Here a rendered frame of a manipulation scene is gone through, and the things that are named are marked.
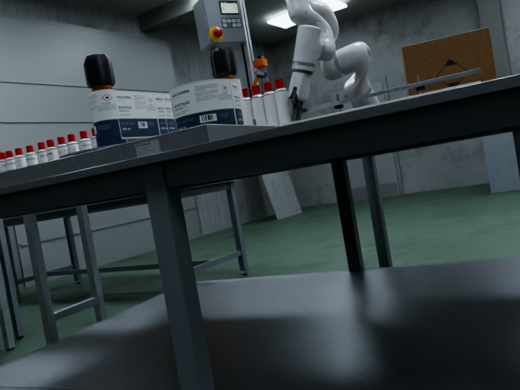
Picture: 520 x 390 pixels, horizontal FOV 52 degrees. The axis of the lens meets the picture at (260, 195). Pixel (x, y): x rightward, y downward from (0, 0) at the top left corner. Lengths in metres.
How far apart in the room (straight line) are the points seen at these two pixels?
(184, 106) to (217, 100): 0.09
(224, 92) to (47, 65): 5.55
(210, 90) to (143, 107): 0.31
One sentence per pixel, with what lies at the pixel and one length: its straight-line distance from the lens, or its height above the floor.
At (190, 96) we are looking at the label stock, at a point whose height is 0.99.
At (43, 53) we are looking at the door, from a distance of 6.99.
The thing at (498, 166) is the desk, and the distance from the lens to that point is 7.78.
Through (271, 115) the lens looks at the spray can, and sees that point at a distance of 2.01.
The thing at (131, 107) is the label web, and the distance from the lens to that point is 1.69.
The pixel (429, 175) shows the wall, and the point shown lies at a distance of 9.91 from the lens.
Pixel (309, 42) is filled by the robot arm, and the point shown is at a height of 1.18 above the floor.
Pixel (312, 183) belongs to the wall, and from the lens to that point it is 10.76.
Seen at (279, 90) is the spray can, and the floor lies 1.04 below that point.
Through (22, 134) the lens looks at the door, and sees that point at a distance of 6.52.
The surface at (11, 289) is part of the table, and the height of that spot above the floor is 0.31.
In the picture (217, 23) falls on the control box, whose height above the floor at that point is 1.37.
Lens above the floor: 0.73
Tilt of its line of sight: 2 degrees down
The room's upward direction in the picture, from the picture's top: 10 degrees counter-clockwise
